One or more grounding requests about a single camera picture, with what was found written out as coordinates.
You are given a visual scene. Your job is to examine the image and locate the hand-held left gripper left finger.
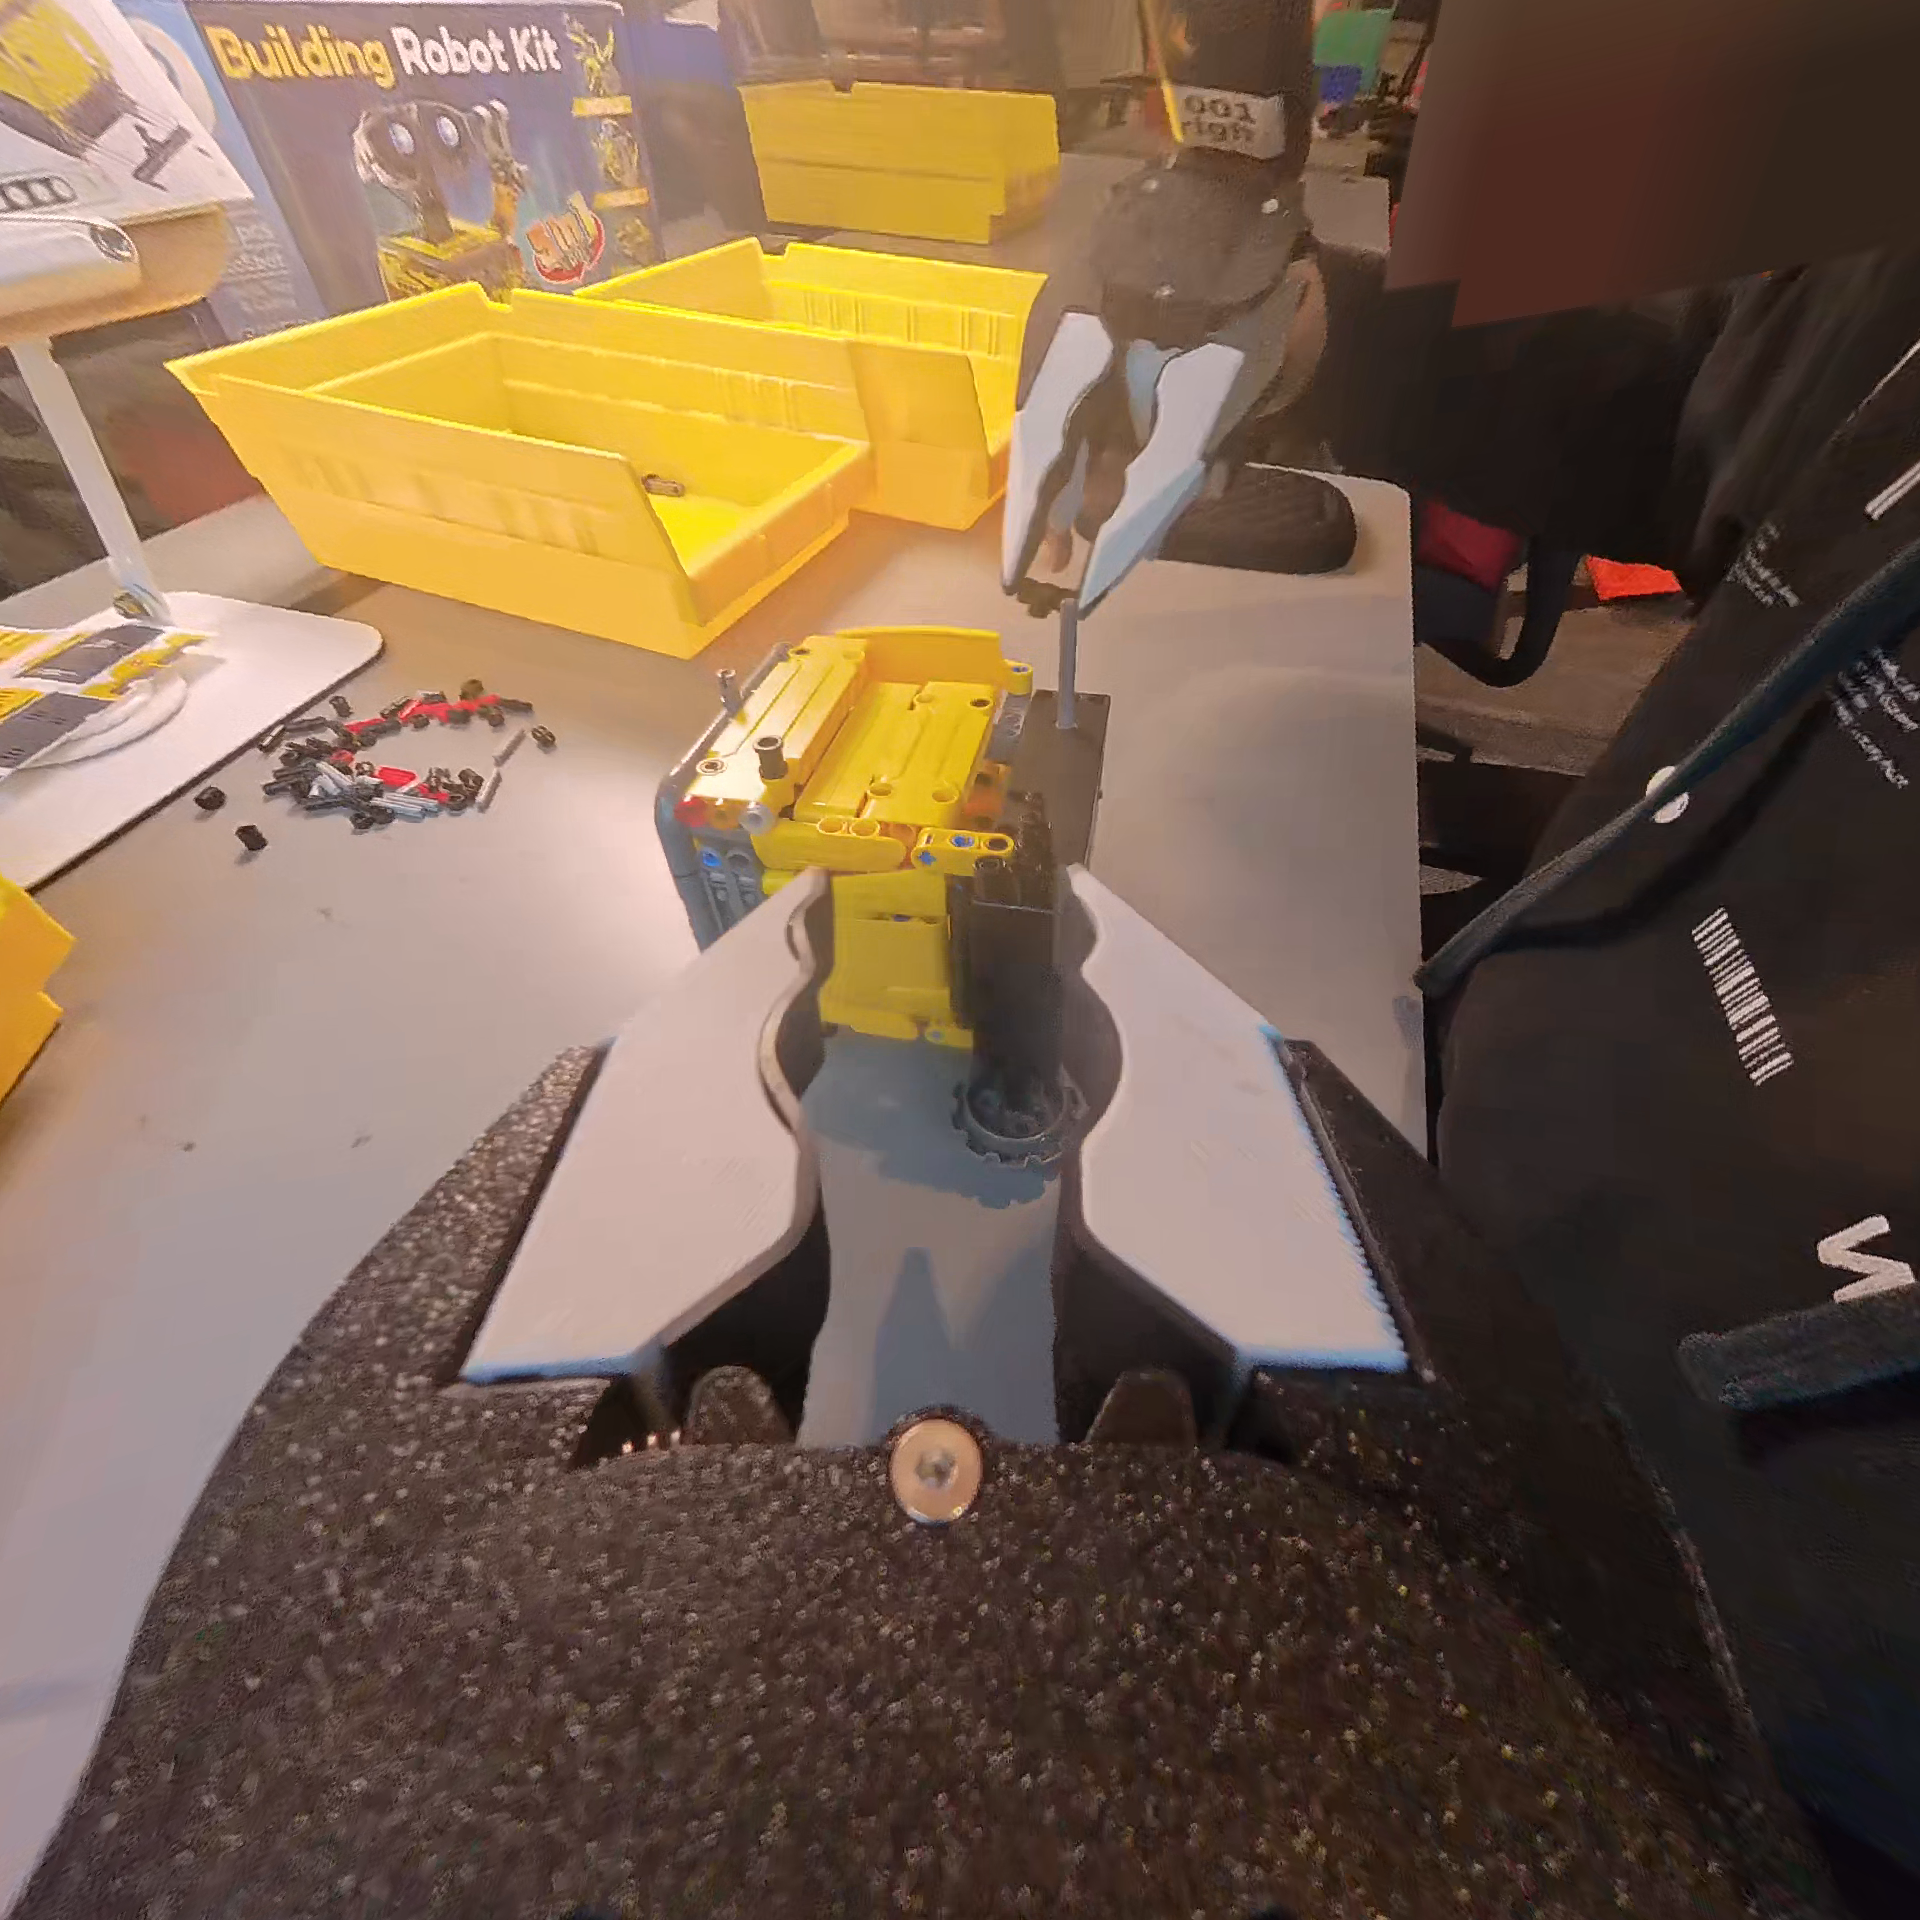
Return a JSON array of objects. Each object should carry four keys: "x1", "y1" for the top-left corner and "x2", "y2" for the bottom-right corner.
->
[{"x1": 460, "y1": 871, "x2": 840, "y2": 1418}]

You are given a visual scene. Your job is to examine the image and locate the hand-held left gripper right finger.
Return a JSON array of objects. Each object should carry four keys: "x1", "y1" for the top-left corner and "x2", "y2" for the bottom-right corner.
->
[{"x1": 1045, "y1": 871, "x2": 1413, "y2": 1418}]

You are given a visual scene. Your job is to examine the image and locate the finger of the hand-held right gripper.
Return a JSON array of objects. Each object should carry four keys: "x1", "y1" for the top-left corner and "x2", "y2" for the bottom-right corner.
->
[
  {"x1": 998, "y1": 315, "x2": 1120, "y2": 590},
  {"x1": 1062, "y1": 343, "x2": 1250, "y2": 620}
]

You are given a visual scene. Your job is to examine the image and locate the dark grey brick axle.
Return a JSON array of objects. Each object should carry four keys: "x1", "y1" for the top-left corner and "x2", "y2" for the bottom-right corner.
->
[{"x1": 1047, "y1": 585, "x2": 1094, "y2": 742}]

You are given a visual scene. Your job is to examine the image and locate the black holed brick beam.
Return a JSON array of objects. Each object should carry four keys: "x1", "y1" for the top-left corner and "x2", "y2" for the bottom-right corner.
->
[{"x1": 950, "y1": 697, "x2": 1117, "y2": 1118}]

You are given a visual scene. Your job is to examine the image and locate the yellow toy brick vehicle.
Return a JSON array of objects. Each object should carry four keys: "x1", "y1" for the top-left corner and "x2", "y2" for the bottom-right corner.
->
[{"x1": 656, "y1": 625, "x2": 1117, "y2": 1164}]

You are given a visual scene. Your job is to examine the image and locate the grey desk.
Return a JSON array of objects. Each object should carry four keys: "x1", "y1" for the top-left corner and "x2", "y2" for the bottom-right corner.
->
[{"x1": 0, "y1": 467, "x2": 1425, "y2": 1920}]

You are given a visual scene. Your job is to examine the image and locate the yellow plastic bin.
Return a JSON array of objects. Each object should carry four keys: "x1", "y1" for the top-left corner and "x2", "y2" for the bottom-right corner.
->
[
  {"x1": 0, "y1": 871, "x2": 79, "y2": 1100},
  {"x1": 570, "y1": 235, "x2": 1050, "y2": 537},
  {"x1": 166, "y1": 287, "x2": 874, "y2": 659},
  {"x1": 743, "y1": 82, "x2": 1065, "y2": 249}
]

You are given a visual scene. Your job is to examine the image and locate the pile of small brick pieces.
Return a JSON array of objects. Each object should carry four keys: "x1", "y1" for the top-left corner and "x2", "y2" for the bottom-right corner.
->
[{"x1": 196, "y1": 687, "x2": 558, "y2": 860}]

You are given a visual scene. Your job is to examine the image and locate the white oval board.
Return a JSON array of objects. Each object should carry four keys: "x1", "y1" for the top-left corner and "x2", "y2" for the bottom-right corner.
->
[{"x1": 0, "y1": 585, "x2": 385, "y2": 897}]

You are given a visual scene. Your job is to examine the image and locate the dark printed cardboard box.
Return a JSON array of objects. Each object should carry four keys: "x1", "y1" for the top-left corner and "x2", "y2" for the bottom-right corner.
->
[{"x1": 186, "y1": 0, "x2": 668, "y2": 321}]

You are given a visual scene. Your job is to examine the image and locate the building instruction booklet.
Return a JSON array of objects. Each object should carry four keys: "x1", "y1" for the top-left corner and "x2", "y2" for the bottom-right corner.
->
[{"x1": 0, "y1": 615, "x2": 206, "y2": 788}]

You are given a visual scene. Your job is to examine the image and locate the open instruction booklet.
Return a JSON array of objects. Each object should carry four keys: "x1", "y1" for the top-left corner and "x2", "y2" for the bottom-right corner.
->
[{"x1": 0, "y1": 0, "x2": 255, "y2": 303}]

